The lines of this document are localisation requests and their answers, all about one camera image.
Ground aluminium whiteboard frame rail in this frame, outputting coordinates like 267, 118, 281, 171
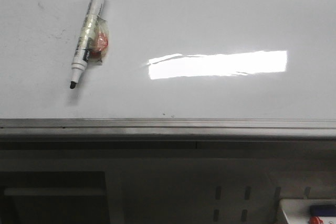
1, 118, 335, 138

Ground grey slotted metal panel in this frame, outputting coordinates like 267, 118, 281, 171
105, 158, 335, 223

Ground white whiteboard marker black tip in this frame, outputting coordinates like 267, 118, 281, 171
70, 0, 105, 89

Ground white whiteboard surface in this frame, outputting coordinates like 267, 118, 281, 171
1, 0, 335, 120

